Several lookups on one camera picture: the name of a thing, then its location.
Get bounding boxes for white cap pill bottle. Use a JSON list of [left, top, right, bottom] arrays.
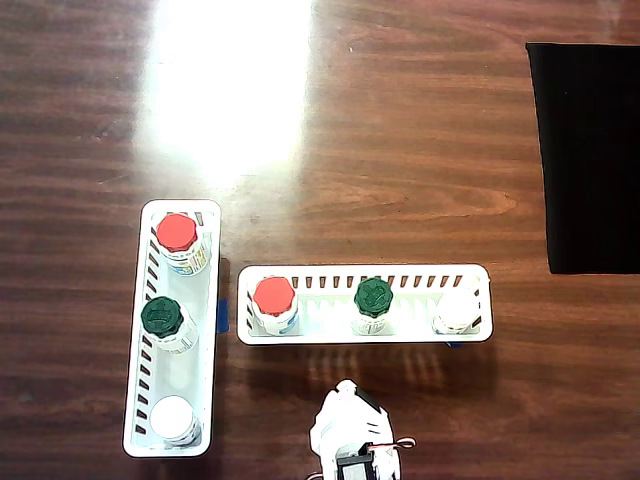
[[431, 291, 483, 336], [149, 394, 204, 448]]

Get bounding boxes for red white servo cable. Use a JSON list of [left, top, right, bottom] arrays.
[[369, 437, 417, 454]]

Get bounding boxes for red cap pill bottle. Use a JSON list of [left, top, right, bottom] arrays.
[[155, 213, 210, 277], [251, 276, 300, 336]]

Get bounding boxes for green cap pill bottle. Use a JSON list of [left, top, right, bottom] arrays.
[[140, 295, 199, 356], [350, 277, 396, 337]]

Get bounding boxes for long white slotted tray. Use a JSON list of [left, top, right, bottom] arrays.
[[122, 198, 223, 459]]

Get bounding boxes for wide white slotted tray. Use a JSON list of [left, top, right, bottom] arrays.
[[235, 263, 495, 346]]

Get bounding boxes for black cloth mat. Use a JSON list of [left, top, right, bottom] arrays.
[[525, 42, 640, 275]]

